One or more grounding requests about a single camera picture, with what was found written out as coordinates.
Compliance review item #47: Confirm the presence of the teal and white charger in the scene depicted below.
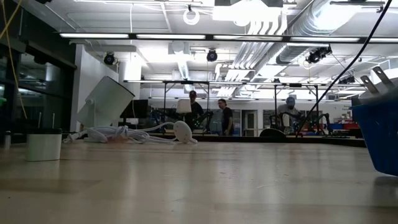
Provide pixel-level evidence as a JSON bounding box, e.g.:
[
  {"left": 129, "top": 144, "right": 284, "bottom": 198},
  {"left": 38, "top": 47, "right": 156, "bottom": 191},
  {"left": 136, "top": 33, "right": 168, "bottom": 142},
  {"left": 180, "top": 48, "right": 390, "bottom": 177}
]
[{"left": 351, "top": 66, "right": 398, "bottom": 106}]

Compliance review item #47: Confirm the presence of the white charger with black top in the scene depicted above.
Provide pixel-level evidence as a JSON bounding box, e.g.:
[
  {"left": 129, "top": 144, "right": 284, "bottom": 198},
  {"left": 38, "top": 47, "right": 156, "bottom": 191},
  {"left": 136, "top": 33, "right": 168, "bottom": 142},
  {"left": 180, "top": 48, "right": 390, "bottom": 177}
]
[{"left": 25, "top": 113, "right": 63, "bottom": 162}]

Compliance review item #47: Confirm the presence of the black aluminium table frame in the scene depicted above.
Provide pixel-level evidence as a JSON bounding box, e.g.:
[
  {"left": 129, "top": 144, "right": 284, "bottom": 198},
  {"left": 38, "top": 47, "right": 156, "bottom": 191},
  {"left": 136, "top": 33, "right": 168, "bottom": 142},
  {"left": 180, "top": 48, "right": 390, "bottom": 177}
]
[{"left": 149, "top": 133, "right": 368, "bottom": 149}]

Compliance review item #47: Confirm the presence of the silver spiral ventilation duct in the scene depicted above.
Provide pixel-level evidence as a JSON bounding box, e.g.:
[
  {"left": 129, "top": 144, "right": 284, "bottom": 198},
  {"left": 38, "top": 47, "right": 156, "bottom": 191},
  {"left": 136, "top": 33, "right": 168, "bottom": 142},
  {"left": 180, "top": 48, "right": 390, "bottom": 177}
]
[{"left": 275, "top": 0, "right": 355, "bottom": 65}]

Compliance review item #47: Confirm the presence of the long ceiling light bar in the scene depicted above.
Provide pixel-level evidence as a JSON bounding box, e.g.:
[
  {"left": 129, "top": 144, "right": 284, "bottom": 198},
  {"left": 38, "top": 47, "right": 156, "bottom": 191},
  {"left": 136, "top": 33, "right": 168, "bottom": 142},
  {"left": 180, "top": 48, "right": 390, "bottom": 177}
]
[{"left": 58, "top": 32, "right": 398, "bottom": 44}]

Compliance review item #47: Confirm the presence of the black computer monitor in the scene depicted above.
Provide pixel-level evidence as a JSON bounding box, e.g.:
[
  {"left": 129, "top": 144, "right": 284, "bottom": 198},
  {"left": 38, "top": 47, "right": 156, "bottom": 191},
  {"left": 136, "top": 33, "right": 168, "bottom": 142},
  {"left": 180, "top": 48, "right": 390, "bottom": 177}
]
[{"left": 119, "top": 99, "right": 149, "bottom": 119}]

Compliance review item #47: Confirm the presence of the person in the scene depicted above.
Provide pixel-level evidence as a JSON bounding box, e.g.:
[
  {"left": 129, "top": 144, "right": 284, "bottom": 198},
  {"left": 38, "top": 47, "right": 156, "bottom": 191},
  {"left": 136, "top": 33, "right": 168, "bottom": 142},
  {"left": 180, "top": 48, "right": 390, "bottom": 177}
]
[
  {"left": 275, "top": 96, "right": 302, "bottom": 134},
  {"left": 183, "top": 90, "right": 205, "bottom": 131},
  {"left": 217, "top": 98, "right": 235, "bottom": 136}
]

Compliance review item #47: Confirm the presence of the black ceiling spotlight cluster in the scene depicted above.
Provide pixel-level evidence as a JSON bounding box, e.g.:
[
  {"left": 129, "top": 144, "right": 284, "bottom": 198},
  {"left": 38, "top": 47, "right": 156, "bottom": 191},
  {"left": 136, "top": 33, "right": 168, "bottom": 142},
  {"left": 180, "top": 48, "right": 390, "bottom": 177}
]
[{"left": 306, "top": 45, "right": 333, "bottom": 65}]

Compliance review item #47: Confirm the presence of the black metal rig frame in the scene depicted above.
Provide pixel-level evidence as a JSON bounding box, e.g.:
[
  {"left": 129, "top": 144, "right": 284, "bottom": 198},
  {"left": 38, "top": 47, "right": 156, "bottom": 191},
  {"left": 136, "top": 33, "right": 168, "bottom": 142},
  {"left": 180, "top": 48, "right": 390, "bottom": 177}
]
[
  {"left": 161, "top": 80, "right": 212, "bottom": 134},
  {"left": 273, "top": 82, "right": 320, "bottom": 131}
]

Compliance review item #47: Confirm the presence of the white ring ceiling light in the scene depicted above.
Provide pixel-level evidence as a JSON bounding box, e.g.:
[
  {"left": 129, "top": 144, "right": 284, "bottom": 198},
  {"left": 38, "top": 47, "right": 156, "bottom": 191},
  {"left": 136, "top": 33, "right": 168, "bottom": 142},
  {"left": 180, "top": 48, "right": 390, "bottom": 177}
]
[{"left": 182, "top": 4, "right": 201, "bottom": 26}]

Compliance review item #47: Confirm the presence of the yellow hanging cable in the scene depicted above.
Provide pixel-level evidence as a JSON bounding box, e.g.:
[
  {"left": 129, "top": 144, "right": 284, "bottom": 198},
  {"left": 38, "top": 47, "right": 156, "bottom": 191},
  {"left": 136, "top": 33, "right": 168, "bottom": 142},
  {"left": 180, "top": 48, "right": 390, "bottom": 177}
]
[{"left": 0, "top": 0, "right": 28, "bottom": 119}]

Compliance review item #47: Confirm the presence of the blue plastic basket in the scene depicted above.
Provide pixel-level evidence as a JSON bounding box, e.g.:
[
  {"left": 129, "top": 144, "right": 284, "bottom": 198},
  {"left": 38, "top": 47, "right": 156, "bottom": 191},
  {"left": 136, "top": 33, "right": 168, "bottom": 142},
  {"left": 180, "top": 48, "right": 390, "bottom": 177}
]
[{"left": 350, "top": 98, "right": 398, "bottom": 177}]

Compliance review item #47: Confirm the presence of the white oval cable adapter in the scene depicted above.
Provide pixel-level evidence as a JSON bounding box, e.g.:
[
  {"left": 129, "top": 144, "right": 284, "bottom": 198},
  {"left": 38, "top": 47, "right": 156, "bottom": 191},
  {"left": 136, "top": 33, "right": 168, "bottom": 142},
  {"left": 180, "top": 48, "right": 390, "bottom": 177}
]
[{"left": 173, "top": 120, "right": 193, "bottom": 144}]

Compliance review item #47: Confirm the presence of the white power cable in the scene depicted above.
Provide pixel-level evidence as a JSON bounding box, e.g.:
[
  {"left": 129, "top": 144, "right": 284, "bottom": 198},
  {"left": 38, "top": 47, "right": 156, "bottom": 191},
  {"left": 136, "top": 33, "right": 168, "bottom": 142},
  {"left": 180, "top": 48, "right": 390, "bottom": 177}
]
[{"left": 63, "top": 121, "right": 199, "bottom": 146}]

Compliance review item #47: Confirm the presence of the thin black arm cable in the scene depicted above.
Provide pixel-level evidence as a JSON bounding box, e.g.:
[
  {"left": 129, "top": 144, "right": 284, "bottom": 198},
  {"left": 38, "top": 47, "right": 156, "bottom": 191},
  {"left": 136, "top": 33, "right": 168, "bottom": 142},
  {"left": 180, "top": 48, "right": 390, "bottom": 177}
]
[{"left": 295, "top": 0, "right": 393, "bottom": 138}]

